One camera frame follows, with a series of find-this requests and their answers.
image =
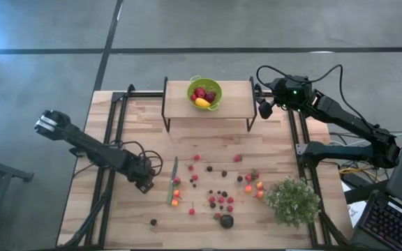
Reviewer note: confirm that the yellow-orange toy peach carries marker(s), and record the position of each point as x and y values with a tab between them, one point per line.
174	202

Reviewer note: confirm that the small orange toy fruit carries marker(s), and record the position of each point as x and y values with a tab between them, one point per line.
259	194

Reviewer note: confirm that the orange toy peach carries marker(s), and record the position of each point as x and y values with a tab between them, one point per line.
176	193

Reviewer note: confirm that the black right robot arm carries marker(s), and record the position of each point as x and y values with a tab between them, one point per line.
344	120

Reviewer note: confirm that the green plastic colander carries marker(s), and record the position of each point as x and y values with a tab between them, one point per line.
215	85

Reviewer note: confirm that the wooden shelf riser black legs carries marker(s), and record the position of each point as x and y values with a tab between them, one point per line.
232	101

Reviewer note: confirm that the toy blackberry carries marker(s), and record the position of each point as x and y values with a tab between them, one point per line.
224	173
153	222
239	178
224	194

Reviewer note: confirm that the dark red toy plum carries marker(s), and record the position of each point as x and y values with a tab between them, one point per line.
210	96

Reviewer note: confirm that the small yellow toy fruit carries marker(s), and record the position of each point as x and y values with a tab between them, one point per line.
259	185

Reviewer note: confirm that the black toy cherry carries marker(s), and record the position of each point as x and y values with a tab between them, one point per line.
209	168
212	205

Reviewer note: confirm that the black metal stand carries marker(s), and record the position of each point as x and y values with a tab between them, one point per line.
2	167

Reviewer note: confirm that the black aluminium frame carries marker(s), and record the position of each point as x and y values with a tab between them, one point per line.
117	122

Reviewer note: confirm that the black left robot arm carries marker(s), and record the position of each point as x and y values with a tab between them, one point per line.
89	148

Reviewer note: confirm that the light green cucumber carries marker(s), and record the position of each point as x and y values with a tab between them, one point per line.
171	184

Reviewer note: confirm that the orange toy pear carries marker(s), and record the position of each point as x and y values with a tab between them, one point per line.
248	189

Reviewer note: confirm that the dark toy avocado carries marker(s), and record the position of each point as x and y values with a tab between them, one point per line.
227	221

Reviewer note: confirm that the white paper sheet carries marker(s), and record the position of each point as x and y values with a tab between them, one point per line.
356	212

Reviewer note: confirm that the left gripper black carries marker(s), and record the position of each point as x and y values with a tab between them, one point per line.
140	171

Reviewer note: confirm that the yellow toy mango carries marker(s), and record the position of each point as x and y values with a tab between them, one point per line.
202	102

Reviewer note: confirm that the potted plant white flowers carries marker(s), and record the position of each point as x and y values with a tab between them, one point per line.
291	202

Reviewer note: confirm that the red toy apple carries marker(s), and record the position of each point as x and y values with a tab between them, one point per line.
200	92

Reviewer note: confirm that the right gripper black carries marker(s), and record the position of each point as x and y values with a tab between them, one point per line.
278	92

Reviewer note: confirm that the small red toy fruit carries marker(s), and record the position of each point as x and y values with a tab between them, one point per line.
193	97

